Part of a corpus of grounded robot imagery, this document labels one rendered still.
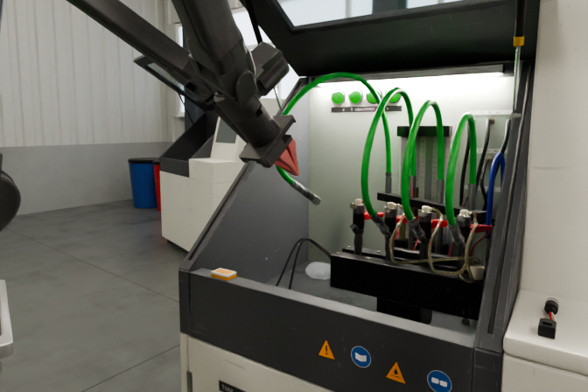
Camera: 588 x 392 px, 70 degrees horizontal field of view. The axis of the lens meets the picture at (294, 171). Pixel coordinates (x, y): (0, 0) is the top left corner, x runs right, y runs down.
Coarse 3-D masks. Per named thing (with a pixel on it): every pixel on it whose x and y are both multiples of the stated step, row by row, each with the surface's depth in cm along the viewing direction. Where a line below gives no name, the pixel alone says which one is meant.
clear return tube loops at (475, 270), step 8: (432, 208) 91; (440, 216) 89; (400, 224) 90; (440, 224) 87; (472, 232) 81; (392, 240) 86; (432, 240) 82; (392, 248) 86; (392, 256) 86; (464, 256) 86; (472, 256) 85; (464, 264) 84; (472, 264) 85; (440, 272) 81; (448, 272) 82; (456, 272) 82; (472, 272) 84; (480, 272) 84; (464, 280) 80; (472, 280) 77
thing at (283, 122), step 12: (264, 108) 68; (252, 120) 66; (264, 120) 67; (276, 120) 73; (288, 120) 70; (252, 132) 67; (264, 132) 68; (276, 132) 69; (252, 144) 70; (264, 144) 69; (240, 156) 71; (252, 156) 69; (264, 156) 67
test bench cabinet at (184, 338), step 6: (180, 336) 101; (186, 336) 100; (180, 342) 102; (186, 342) 101; (180, 348) 102; (186, 348) 101; (180, 354) 102; (186, 354) 101; (186, 360) 101; (186, 366) 101; (186, 378) 102; (186, 384) 102; (186, 390) 102
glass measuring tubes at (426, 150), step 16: (400, 128) 118; (432, 128) 113; (448, 128) 111; (400, 144) 122; (416, 144) 117; (432, 144) 115; (448, 144) 114; (400, 160) 122; (416, 160) 117; (432, 160) 117; (448, 160) 115; (400, 176) 122; (416, 176) 118; (432, 176) 117; (400, 192) 121; (416, 192) 118; (432, 192) 118; (400, 208) 121; (400, 240) 121; (416, 240) 120
